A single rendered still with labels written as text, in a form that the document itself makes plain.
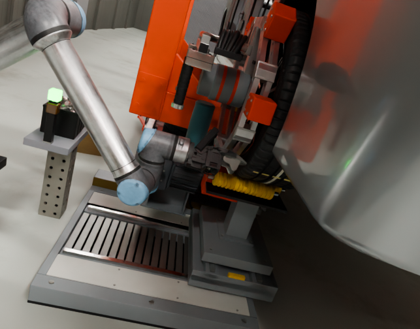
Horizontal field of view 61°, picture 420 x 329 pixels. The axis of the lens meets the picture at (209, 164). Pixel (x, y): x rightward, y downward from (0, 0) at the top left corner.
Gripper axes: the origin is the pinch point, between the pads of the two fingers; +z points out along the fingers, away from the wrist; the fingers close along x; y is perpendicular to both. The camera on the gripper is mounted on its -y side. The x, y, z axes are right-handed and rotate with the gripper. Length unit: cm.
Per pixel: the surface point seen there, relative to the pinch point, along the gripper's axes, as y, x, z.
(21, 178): 0, -90, -97
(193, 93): -51, -41, -20
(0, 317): 64, -26, -65
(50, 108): -7, -14, -72
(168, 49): -63, -28, -38
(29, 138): 2, -24, -78
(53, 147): 4, -24, -69
